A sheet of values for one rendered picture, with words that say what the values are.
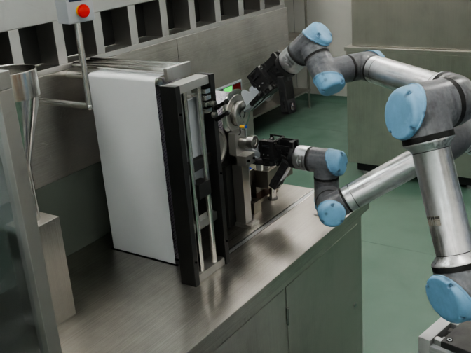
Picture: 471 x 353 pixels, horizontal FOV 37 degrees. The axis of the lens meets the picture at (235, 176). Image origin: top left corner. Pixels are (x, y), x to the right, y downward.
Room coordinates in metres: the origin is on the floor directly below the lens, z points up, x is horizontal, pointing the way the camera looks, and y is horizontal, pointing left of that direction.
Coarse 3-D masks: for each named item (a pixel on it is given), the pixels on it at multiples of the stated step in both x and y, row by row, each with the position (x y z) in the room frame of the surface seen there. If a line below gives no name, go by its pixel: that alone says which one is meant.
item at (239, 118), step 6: (234, 102) 2.06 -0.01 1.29; (240, 102) 2.05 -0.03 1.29; (234, 108) 2.03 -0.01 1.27; (240, 108) 2.05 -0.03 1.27; (234, 114) 2.03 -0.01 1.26; (240, 114) 2.05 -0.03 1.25; (246, 114) 2.07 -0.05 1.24; (234, 120) 2.03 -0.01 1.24; (240, 120) 2.04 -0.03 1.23; (246, 120) 2.07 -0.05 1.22
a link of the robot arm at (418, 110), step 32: (416, 96) 1.46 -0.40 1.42; (448, 96) 1.48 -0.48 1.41; (416, 128) 1.44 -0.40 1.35; (448, 128) 1.45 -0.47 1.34; (416, 160) 1.46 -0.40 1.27; (448, 160) 1.44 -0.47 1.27; (448, 192) 1.41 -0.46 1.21; (448, 224) 1.39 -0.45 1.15; (448, 256) 1.37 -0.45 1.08; (448, 288) 1.33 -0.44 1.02; (448, 320) 1.34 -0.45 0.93
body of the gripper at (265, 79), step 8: (272, 56) 1.98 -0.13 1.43; (264, 64) 2.01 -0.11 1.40; (272, 64) 1.98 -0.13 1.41; (256, 72) 2.01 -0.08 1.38; (264, 72) 1.99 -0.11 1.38; (272, 72) 1.99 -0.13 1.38; (280, 72) 1.97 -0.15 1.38; (256, 80) 2.00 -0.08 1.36; (264, 80) 1.98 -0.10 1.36; (272, 80) 1.99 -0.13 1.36; (264, 88) 1.98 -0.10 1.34; (272, 88) 1.97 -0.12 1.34; (264, 96) 1.99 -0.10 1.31
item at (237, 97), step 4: (236, 96) 2.06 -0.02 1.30; (240, 96) 2.08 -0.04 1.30; (232, 100) 2.04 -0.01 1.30; (236, 100) 2.06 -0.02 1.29; (240, 100) 2.08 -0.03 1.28; (228, 104) 2.03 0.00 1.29; (232, 104) 2.04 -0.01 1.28; (228, 108) 2.03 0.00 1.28; (228, 116) 2.02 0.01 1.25; (228, 120) 2.02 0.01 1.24; (228, 124) 2.02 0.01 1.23; (232, 124) 2.04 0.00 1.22; (232, 128) 2.04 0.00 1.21; (236, 128) 2.05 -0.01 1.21; (240, 128) 2.07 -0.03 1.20
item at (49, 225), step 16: (32, 112) 1.52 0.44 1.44; (32, 128) 1.53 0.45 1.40; (32, 144) 1.54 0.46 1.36; (32, 176) 1.54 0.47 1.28; (32, 192) 1.53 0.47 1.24; (48, 224) 1.53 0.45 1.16; (48, 240) 1.52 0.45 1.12; (48, 256) 1.51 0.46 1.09; (64, 256) 1.55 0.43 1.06; (48, 272) 1.50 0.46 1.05; (64, 272) 1.54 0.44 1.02; (64, 288) 1.54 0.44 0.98; (64, 304) 1.53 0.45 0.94; (64, 320) 1.52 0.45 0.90
